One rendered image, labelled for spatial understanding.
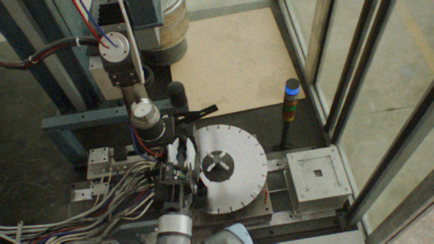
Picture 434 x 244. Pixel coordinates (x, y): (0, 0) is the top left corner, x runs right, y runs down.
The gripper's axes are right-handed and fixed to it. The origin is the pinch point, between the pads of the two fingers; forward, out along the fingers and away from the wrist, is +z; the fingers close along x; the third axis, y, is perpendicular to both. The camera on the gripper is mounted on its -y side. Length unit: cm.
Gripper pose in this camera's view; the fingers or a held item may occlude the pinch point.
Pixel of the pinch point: (183, 144)
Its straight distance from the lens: 98.1
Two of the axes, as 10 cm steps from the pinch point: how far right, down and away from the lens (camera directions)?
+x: -10.0, 0.2, 0.8
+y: -0.8, -5.4, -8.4
